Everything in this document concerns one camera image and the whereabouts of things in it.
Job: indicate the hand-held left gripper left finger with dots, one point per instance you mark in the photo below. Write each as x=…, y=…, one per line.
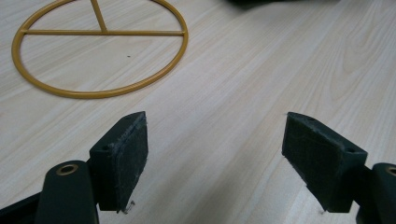
x=120, y=168

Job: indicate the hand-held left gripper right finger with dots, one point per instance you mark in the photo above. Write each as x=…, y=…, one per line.
x=320, y=161

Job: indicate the dark object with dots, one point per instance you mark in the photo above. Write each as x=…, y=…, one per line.
x=249, y=2

